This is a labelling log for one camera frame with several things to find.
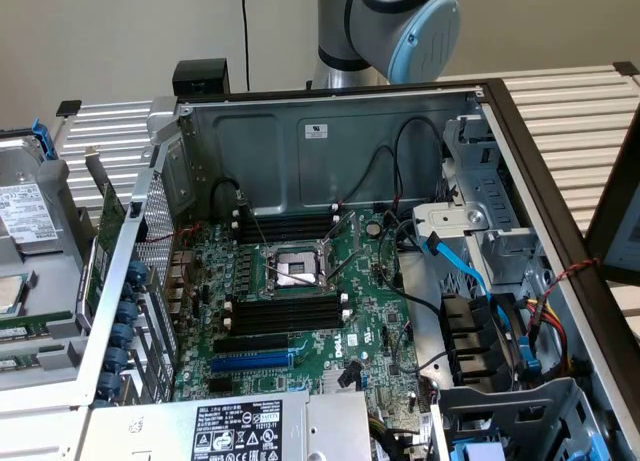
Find black RAM slot white latches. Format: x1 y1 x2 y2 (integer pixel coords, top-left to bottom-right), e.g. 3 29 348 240
231 205 342 223
233 221 341 238
223 309 349 331
223 291 350 313

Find metal socket cover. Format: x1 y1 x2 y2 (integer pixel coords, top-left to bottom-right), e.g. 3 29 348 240
322 210 361 282

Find CPU socket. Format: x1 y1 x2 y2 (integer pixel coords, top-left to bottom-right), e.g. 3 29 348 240
258 242 342 301

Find open metal PC case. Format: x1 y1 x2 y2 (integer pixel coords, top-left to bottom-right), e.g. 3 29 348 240
74 78 640 461

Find thin metal locking lever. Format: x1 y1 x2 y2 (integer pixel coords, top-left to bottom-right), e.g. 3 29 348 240
263 264 322 287
247 202 272 248

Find green motherboard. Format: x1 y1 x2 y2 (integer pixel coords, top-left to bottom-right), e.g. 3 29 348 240
172 206 436 422

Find long black expansion slot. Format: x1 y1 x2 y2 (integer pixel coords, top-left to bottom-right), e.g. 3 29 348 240
213 332 291 355

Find metal rear port block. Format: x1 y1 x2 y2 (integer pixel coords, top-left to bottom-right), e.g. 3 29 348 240
168 249 195 318

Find long blue expansion slot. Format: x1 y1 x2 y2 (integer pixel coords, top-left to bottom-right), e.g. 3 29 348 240
210 352 294 375

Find small silver heat sink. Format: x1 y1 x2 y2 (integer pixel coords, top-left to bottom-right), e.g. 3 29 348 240
321 368 354 395

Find metal disk bay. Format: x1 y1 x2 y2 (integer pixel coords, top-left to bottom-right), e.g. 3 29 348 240
441 114 545 288

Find black fan shroud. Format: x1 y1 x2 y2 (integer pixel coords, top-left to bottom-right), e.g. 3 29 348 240
438 291 529 388

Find black box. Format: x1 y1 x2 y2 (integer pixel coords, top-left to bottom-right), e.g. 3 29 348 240
172 59 232 100

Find green graphics card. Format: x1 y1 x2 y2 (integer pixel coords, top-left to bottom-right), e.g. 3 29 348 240
74 148 130 330

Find blue plastic clip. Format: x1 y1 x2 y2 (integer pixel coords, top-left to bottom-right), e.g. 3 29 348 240
516 334 542 382

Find grey metal drive cage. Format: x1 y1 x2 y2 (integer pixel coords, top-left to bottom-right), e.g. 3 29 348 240
430 376 624 461

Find grey parts rack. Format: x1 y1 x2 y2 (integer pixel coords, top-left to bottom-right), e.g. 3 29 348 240
0 125 104 395

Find silver power supply with label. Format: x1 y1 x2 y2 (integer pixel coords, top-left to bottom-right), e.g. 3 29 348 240
88 384 372 461

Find dark framed side panel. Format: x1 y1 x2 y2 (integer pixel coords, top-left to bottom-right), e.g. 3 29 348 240
583 145 640 288

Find blue plastic drive latch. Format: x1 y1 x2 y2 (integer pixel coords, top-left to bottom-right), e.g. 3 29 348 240
448 440 511 461

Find silver hard disk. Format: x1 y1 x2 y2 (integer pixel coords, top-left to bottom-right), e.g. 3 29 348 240
0 136 65 257

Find silver CPU chip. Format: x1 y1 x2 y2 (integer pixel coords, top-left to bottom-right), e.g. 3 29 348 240
0 274 27 316

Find long black wire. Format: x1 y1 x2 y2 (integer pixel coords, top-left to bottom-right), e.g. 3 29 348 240
377 209 444 315

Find black wire with plug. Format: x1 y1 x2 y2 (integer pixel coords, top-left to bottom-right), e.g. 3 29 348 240
211 177 250 218

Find red and black wire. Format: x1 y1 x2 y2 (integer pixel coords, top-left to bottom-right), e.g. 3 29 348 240
337 145 401 207

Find black looped wire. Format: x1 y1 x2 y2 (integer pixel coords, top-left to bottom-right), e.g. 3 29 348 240
392 116 448 217

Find thin red wire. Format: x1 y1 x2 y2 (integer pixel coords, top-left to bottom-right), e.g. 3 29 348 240
174 220 207 250

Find silver metal bracket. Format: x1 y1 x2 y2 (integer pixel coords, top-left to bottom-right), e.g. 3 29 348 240
411 202 490 238

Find light blue data wire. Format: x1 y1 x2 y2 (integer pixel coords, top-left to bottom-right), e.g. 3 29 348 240
421 232 506 342

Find thin black wall cable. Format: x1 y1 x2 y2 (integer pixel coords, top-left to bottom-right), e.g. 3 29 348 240
241 0 252 93

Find coloured power wire bundle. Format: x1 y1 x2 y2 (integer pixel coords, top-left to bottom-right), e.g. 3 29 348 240
522 294 576 377

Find red black twisted wire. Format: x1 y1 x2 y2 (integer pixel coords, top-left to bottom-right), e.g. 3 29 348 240
553 256 601 283

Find blue disk caddy handle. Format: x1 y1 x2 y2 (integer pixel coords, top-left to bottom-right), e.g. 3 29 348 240
29 118 57 163

